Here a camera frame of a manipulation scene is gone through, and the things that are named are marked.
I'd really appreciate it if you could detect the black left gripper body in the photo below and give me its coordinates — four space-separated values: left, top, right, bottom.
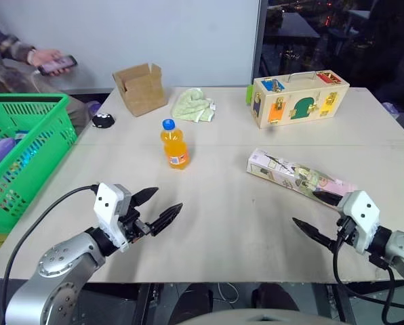
119 207 155 244

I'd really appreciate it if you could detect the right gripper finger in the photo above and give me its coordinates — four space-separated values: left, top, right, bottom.
291 217 338 252
311 191 345 207

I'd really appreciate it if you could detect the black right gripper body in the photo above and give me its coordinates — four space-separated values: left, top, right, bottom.
336 216 358 246

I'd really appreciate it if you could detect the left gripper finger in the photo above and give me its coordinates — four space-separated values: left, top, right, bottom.
131 186 160 209
149 202 184 237

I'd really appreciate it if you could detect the green plastic basket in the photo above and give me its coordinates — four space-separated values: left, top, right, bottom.
0 92 79 236

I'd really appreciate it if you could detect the person's bare hand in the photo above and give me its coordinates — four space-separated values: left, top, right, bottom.
26 48 76 77

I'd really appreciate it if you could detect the long printed paper carton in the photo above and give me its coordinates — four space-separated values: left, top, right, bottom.
245 147 359 204

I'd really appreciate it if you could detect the orange juice bottle blue cap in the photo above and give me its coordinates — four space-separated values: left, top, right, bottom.
159 118 190 171

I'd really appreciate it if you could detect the dark rounded shape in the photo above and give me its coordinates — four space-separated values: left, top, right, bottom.
250 282 300 313

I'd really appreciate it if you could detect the black round toy with eyes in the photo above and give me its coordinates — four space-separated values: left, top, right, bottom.
91 112 116 129

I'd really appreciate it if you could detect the wooden lock puzzle box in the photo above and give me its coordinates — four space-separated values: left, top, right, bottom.
245 70 351 130

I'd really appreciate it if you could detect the light green crumpled towel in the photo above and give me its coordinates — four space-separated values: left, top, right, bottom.
170 87 218 124

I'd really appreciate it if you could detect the grey robot torso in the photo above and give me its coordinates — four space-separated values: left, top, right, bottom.
177 309 346 325

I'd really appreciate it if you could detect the open brown cardboard box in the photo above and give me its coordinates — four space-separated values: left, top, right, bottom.
112 62 169 118

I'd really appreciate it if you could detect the small purple object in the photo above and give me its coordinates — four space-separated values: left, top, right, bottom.
382 101 400 118

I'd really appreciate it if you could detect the blue snack package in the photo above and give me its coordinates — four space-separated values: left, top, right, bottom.
5 131 40 177

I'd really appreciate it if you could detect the colourful candy package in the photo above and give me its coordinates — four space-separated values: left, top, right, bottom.
0 161 32 216

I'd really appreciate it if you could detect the black smartphone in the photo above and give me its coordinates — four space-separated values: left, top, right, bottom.
37 54 79 77

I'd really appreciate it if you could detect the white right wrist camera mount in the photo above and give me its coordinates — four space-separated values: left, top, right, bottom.
336 190 382 255

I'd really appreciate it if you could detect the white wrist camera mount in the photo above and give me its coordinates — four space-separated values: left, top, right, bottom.
336 190 382 255
93 182 134 253

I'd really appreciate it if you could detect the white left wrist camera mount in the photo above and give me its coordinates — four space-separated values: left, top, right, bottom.
93 182 134 253

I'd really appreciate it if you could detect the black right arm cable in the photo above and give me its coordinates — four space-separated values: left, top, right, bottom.
333 216 404 325

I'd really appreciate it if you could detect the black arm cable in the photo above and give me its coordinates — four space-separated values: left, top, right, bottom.
1 183 100 306
333 216 404 325

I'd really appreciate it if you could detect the thin white cable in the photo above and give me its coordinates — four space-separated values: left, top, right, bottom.
216 282 239 305

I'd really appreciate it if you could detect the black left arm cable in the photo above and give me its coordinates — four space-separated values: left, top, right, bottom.
1 183 100 306

